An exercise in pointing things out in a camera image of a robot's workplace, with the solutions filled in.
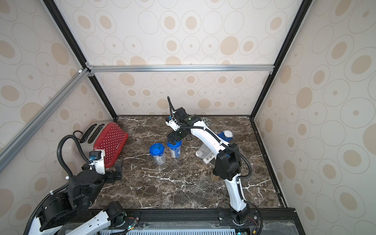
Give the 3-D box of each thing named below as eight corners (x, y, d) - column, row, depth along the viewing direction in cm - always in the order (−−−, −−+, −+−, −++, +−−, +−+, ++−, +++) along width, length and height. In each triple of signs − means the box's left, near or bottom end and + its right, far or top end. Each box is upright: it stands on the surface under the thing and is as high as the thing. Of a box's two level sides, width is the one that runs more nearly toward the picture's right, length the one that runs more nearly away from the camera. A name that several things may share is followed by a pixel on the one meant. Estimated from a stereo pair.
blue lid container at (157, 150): (153, 165, 95) (148, 154, 83) (155, 154, 100) (150, 142, 89) (166, 165, 95) (162, 154, 83) (167, 154, 100) (164, 142, 89)
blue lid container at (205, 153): (205, 164, 95) (206, 162, 92) (193, 152, 100) (193, 150, 98) (215, 157, 98) (215, 154, 96) (202, 145, 104) (203, 142, 101)
